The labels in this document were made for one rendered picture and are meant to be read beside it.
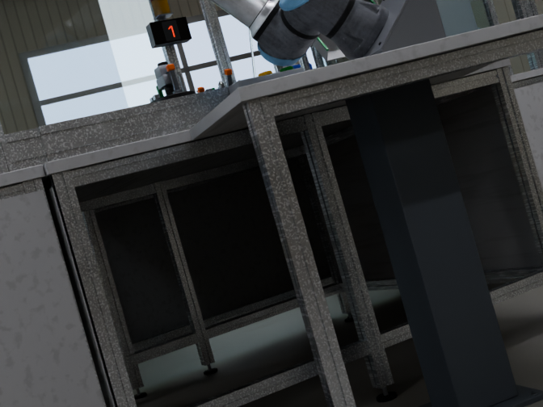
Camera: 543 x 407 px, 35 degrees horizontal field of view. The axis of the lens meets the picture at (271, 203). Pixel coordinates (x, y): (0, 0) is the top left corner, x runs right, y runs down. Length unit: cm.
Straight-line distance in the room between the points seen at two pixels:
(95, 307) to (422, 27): 102
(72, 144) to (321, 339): 86
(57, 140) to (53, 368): 56
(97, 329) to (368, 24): 98
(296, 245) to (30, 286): 69
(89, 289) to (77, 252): 9
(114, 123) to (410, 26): 79
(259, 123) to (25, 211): 67
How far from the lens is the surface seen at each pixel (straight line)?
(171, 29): 271
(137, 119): 231
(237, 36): 649
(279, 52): 222
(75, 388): 217
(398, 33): 205
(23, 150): 224
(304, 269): 176
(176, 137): 225
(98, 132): 228
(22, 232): 214
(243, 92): 174
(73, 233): 215
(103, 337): 216
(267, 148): 176
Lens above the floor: 62
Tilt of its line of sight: level
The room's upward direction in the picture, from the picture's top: 16 degrees counter-clockwise
